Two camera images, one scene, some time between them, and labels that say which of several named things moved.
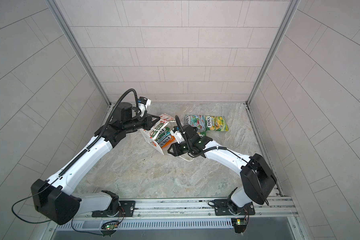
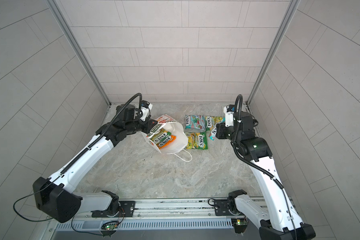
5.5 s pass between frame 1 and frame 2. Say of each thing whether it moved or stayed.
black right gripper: moved
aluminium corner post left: stayed
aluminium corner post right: stayed
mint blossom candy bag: stayed
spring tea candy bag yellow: stayed
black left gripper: stayed
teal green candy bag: moved
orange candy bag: stayed
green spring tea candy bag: moved
